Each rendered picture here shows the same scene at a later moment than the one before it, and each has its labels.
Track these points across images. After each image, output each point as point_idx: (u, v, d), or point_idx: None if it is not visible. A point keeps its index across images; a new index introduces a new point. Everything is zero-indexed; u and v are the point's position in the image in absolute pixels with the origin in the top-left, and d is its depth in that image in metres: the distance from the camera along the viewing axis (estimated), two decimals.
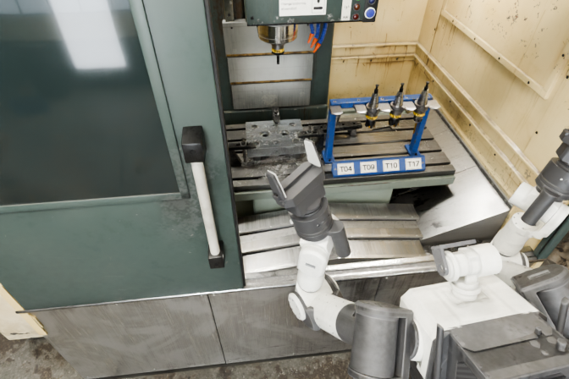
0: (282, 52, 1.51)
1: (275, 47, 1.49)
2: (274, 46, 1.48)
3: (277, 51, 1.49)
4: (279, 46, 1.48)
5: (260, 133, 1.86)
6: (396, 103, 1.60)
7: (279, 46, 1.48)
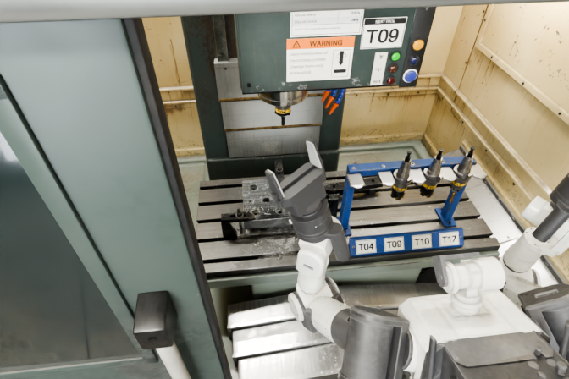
0: (289, 112, 1.17)
1: (279, 107, 1.15)
2: None
3: (282, 111, 1.16)
4: (285, 106, 1.15)
5: (260, 197, 1.53)
6: (432, 172, 1.27)
7: None
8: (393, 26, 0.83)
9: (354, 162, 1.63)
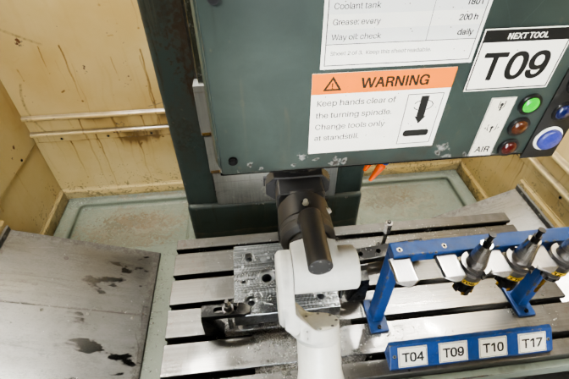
0: None
1: None
2: None
3: None
4: None
5: (258, 275, 1.08)
6: (522, 260, 0.83)
7: None
8: (542, 46, 0.38)
9: (388, 220, 1.18)
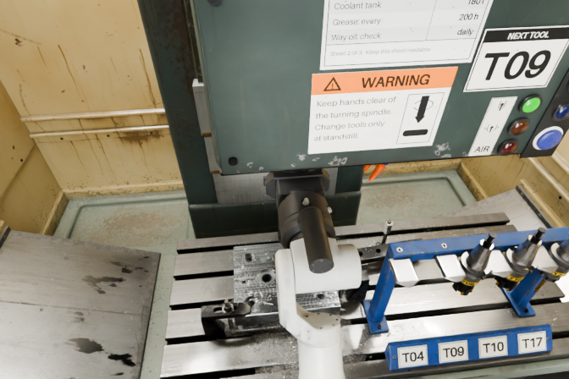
0: None
1: None
2: None
3: None
4: None
5: (258, 275, 1.08)
6: (522, 260, 0.83)
7: None
8: (542, 46, 0.38)
9: (388, 220, 1.18)
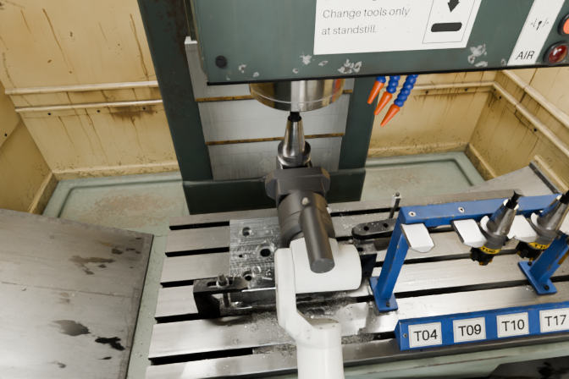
0: None
1: (289, 168, 0.71)
2: None
3: None
4: (298, 167, 0.70)
5: None
6: (549, 223, 0.74)
7: (299, 166, 0.70)
8: None
9: (395, 192, 1.10)
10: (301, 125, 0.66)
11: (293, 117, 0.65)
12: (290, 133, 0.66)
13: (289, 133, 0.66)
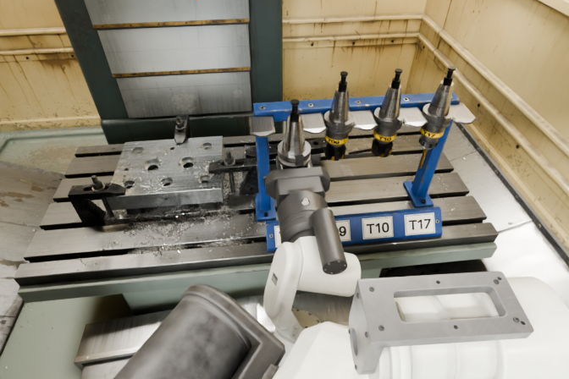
0: None
1: (289, 168, 0.71)
2: None
3: None
4: (298, 167, 0.70)
5: (143, 163, 1.03)
6: (385, 112, 0.78)
7: (299, 166, 0.70)
8: None
9: None
10: (301, 125, 0.66)
11: (293, 117, 0.65)
12: (290, 133, 0.66)
13: (289, 133, 0.66)
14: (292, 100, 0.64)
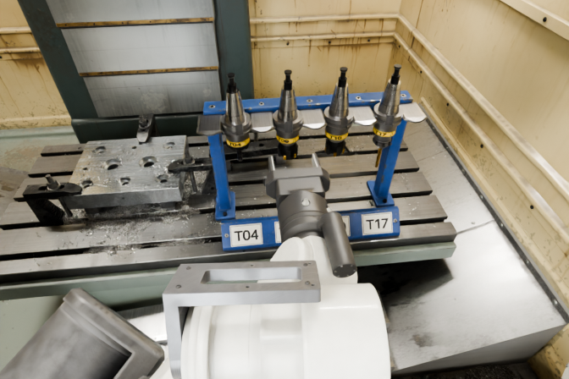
0: (246, 144, 0.80)
1: (231, 138, 0.78)
2: None
3: (235, 144, 0.79)
4: (240, 137, 0.78)
5: (102, 163, 1.03)
6: (334, 110, 0.77)
7: (240, 135, 0.78)
8: None
9: None
10: (239, 96, 0.73)
11: (230, 89, 0.72)
12: (229, 104, 0.74)
13: (228, 104, 0.74)
14: (229, 73, 0.71)
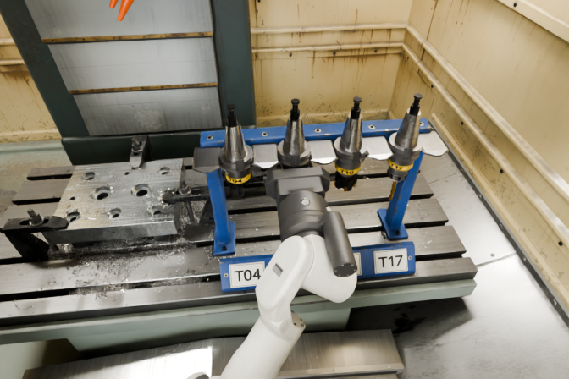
0: (247, 179, 0.72)
1: (231, 173, 0.70)
2: None
3: (235, 179, 0.71)
4: (240, 173, 0.70)
5: (91, 192, 0.95)
6: (345, 143, 0.69)
7: (240, 171, 0.70)
8: None
9: None
10: (240, 130, 0.65)
11: (230, 122, 0.64)
12: (229, 139, 0.65)
13: (227, 138, 0.66)
14: (228, 104, 0.63)
